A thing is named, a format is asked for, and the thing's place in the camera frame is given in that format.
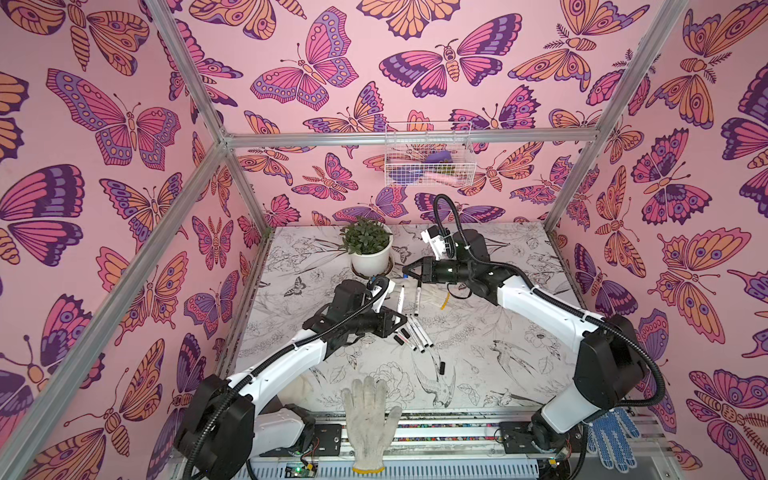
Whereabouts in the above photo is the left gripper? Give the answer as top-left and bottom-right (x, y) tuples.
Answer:
(343, 306), (406, 340)

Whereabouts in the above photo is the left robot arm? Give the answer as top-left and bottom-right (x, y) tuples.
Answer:
(174, 275), (407, 479)

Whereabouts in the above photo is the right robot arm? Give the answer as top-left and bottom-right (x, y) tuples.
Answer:
(403, 226), (665, 452)

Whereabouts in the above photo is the white marker red label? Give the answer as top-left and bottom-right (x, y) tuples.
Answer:
(413, 279), (422, 317)

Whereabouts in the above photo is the white plant pot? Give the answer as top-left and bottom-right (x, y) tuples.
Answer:
(350, 234), (393, 278)

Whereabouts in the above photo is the green plant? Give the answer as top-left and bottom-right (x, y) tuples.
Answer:
(341, 218), (392, 255)

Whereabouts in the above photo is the white knit glove front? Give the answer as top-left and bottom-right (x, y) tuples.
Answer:
(341, 376), (402, 475)

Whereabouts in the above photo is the green circuit board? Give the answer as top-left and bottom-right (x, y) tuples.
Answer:
(284, 463), (317, 479)

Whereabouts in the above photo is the blue dotted glove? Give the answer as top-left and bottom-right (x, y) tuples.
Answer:
(586, 408), (641, 474)

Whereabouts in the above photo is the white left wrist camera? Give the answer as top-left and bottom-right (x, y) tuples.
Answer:
(370, 275), (395, 313)

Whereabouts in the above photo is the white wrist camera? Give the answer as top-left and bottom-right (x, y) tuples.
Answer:
(370, 275), (395, 313)
(421, 225), (458, 260)

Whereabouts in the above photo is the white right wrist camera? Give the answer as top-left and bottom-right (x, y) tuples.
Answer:
(421, 225), (458, 260)

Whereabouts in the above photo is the white wire basket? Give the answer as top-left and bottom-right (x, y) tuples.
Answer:
(382, 129), (477, 189)

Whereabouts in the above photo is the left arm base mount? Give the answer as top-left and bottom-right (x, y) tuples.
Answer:
(261, 404), (342, 458)

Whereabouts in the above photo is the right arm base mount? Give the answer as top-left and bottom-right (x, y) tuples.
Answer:
(494, 421), (584, 460)

